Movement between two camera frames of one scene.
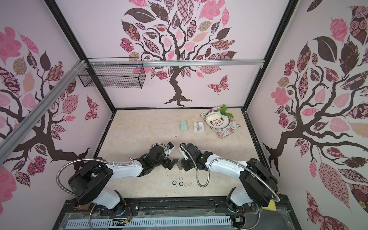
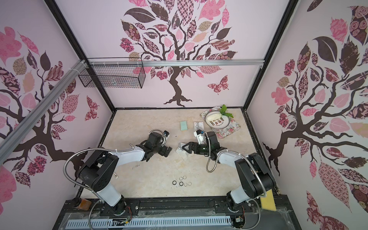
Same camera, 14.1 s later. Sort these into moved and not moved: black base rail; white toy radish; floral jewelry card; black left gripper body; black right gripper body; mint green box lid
Moved: black right gripper body; black left gripper body
Not moved: floral jewelry card; mint green box lid; black base rail; white toy radish
